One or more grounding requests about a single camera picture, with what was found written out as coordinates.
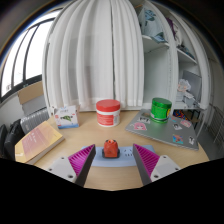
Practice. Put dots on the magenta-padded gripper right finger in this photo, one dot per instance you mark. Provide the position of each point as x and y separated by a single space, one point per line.
148 159

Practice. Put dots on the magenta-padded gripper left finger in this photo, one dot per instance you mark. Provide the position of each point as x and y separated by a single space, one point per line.
80 160

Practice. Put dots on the orange charger block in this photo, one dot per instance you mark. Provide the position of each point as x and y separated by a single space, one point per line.
110 147

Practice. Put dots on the silver laptop with stickers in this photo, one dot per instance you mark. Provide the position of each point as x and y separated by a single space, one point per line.
161 133

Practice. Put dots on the small white printed box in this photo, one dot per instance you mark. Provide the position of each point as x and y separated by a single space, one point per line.
66 117

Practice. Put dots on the yellow and pink book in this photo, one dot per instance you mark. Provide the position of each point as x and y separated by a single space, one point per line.
38 140

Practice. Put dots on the green round tin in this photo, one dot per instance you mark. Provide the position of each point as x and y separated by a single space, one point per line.
160 110

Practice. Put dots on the white jar with red lid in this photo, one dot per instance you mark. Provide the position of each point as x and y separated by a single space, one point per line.
108 115

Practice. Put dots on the colourful patterned bag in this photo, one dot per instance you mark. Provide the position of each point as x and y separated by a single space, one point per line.
181 115

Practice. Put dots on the grey ribbed radiator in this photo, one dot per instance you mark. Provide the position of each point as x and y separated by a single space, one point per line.
33 120

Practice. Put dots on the black bag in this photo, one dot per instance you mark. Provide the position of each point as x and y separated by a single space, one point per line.
11 138

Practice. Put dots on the brown cardboard box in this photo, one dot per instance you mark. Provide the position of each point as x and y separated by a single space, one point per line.
30 95

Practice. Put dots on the white shelf unit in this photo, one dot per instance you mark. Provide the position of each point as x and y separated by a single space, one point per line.
160 66

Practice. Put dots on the white pleated curtain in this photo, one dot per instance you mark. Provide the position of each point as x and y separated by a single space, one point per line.
93 53

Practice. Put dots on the dark-framed window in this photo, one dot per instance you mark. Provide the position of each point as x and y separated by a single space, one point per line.
30 53

